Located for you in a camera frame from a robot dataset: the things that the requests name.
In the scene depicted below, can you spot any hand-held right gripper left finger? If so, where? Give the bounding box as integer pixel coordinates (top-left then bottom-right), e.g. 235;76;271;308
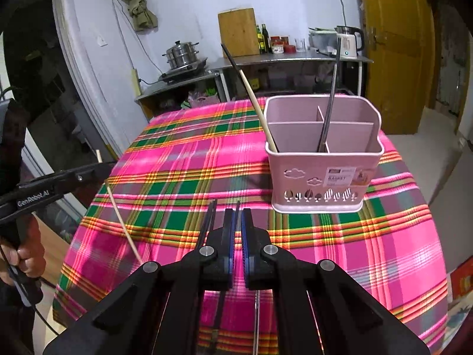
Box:
42;209;237;355

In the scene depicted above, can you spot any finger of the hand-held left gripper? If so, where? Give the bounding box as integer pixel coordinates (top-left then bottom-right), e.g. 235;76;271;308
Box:
59;160;120;193

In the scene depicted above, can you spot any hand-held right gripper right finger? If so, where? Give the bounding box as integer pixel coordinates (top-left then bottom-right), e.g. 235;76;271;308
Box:
241;208;431;355

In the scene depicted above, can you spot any black and beige chopstick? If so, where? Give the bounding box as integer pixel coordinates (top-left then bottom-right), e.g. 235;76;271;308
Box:
96;149;144;262
221;43;278;153

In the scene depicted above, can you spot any pink plastic utensil basket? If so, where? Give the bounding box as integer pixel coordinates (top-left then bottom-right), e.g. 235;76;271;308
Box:
264;95;385;214

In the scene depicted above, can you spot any metal chopstick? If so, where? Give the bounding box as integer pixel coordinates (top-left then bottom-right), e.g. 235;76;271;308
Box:
320;35;342;153
318;63;338;153

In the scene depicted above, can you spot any person's left hand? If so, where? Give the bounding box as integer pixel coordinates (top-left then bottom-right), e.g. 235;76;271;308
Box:
0;214;47;286

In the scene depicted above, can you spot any pink plaid tablecloth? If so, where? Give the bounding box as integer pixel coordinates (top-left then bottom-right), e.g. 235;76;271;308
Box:
52;96;450;355

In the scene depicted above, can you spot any low steel stove stand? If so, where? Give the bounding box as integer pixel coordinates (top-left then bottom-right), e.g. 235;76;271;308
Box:
135;70;223;120

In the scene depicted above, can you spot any pink bag under counter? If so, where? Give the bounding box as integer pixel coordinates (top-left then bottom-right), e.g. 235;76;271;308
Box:
188;90;219;109

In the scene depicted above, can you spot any black induction cooker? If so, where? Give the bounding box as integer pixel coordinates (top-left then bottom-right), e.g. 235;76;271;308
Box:
158;57;210;84

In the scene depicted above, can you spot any stainless steel steamer pot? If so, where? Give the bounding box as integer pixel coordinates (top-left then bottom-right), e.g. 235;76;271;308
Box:
162;40;200;70

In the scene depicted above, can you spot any green hanging cloth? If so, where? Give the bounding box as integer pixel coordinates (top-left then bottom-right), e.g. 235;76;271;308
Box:
111;0;159;32

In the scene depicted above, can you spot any steel kitchen counter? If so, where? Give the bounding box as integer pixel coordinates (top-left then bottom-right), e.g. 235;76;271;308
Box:
207;49;374;101

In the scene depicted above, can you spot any wooden cutting board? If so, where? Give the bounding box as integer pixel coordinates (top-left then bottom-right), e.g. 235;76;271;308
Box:
218;7;260;59

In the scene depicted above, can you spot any white electric kettle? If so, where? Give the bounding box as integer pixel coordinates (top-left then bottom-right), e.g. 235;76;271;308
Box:
335;25;366;60

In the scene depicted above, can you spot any yellow wooden door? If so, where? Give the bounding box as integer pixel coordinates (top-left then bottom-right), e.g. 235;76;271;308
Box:
356;0;437;136

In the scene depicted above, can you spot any white arched door frame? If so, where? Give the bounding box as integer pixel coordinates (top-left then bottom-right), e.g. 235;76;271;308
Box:
51;0;149;164

